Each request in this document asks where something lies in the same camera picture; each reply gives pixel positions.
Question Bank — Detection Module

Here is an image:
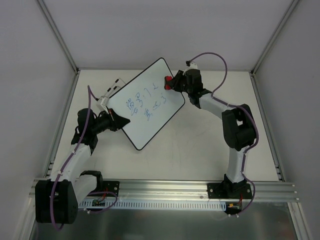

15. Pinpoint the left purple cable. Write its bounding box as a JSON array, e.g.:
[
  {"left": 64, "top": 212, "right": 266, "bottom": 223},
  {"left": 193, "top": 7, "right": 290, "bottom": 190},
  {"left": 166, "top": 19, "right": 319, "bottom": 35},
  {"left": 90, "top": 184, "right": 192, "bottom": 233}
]
[{"left": 49, "top": 85, "right": 118, "bottom": 230}]

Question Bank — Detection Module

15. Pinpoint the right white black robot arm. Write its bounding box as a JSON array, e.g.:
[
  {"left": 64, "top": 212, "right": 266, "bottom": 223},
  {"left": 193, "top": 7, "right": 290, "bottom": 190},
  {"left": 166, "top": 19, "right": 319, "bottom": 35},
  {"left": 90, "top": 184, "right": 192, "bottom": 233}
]
[{"left": 164, "top": 69, "right": 259, "bottom": 199}]

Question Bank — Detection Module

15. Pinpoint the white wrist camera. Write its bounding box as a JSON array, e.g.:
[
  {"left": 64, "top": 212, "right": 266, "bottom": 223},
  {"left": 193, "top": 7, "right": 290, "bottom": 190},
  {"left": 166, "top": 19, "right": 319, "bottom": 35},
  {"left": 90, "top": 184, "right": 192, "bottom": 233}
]
[
  {"left": 96, "top": 95, "right": 110, "bottom": 112},
  {"left": 184, "top": 60, "right": 198, "bottom": 72}
]

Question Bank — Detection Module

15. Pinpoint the aluminium frame post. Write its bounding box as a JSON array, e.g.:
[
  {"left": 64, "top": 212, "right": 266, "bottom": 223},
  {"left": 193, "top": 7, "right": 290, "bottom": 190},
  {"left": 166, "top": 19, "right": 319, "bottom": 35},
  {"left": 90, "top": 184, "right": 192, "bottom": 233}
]
[
  {"left": 36, "top": 0, "right": 79, "bottom": 74},
  {"left": 250, "top": 0, "right": 301, "bottom": 77}
]

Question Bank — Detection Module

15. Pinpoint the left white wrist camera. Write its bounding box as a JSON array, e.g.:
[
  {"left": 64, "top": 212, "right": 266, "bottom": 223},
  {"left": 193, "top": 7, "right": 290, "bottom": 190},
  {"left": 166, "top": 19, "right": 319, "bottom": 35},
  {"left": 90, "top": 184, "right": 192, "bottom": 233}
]
[{"left": 96, "top": 95, "right": 110, "bottom": 112}]

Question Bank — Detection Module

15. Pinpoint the aluminium mounting rail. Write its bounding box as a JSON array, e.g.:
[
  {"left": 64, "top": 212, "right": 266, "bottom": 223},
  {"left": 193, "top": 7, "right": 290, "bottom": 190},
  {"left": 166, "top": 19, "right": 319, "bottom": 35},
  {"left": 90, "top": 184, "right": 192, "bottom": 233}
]
[{"left": 28, "top": 174, "right": 300, "bottom": 202}]

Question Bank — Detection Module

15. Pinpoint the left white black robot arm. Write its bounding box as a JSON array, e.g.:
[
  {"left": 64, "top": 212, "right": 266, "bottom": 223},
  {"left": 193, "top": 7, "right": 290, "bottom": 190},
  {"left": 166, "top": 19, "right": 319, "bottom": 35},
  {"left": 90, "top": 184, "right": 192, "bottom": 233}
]
[{"left": 35, "top": 108, "right": 130, "bottom": 225}]

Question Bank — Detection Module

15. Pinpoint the white whiteboard with black rim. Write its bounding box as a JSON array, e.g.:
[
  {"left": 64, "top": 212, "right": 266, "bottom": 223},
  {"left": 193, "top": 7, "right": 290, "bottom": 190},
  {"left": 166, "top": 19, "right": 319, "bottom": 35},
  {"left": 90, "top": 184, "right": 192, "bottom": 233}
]
[{"left": 107, "top": 57, "right": 186, "bottom": 151}]

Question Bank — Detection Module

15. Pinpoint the left aluminium frame post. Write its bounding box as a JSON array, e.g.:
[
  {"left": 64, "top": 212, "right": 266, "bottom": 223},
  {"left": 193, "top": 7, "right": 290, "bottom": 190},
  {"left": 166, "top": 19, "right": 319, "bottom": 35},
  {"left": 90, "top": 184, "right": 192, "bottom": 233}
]
[{"left": 36, "top": 0, "right": 79, "bottom": 74}]

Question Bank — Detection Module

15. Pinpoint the right aluminium frame post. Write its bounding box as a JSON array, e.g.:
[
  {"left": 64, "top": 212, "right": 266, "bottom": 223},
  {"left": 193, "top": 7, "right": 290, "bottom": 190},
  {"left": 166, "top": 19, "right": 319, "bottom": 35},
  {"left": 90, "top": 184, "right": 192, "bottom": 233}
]
[{"left": 250, "top": 0, "right": 301, "bottom": 77}]

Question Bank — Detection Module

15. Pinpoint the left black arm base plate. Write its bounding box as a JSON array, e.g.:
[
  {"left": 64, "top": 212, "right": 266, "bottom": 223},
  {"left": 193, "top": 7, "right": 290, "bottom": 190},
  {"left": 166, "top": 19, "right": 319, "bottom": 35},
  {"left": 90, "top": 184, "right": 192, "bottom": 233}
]
[{"left": 101, "top": 180, "right": 120, "bottom": 198}]

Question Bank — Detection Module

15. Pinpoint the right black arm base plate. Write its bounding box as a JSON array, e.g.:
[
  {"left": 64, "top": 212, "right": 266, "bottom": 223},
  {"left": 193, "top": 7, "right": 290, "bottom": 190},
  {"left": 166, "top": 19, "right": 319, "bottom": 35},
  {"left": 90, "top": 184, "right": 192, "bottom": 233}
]
[{"left": 207, "top": 182, "right": 253, "bottom": 200}]

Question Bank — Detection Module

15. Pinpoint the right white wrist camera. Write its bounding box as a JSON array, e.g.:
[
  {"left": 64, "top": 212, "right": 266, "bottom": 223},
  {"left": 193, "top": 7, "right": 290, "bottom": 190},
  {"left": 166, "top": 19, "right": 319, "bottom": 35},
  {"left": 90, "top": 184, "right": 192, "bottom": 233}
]
[{"left": 184, "top": 60, "right": 198, "bottom": 72}]

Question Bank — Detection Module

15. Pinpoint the red and black eraser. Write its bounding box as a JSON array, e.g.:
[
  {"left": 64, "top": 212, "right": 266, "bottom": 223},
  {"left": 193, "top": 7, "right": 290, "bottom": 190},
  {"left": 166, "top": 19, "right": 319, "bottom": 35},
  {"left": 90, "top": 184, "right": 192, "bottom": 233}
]
[{"left": 164, "top": 76, "right": 173, "bottom": 90}]

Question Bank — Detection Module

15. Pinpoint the white slotted cable duct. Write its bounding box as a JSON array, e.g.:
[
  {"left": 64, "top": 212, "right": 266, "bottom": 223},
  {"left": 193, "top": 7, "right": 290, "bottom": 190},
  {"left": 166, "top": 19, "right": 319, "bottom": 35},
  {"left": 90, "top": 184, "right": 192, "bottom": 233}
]
[{"left": 78, "top": 198, "right": 227, "bottom": 212}]

